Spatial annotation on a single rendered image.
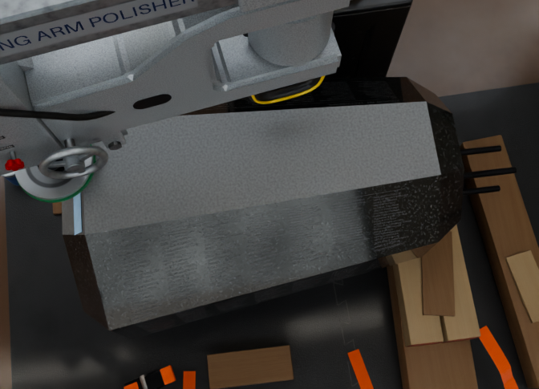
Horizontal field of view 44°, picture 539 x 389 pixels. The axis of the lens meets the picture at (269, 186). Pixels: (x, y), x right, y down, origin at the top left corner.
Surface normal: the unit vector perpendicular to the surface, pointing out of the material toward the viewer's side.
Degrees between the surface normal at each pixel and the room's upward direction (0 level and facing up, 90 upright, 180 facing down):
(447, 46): 0
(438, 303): 0
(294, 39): 90
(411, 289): 0
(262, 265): 45
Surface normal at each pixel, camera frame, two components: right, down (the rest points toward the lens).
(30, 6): 0.00, -0.29
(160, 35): -0.62, -0.05
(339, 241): 0.11, 0.46
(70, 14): 0.28, 0.92
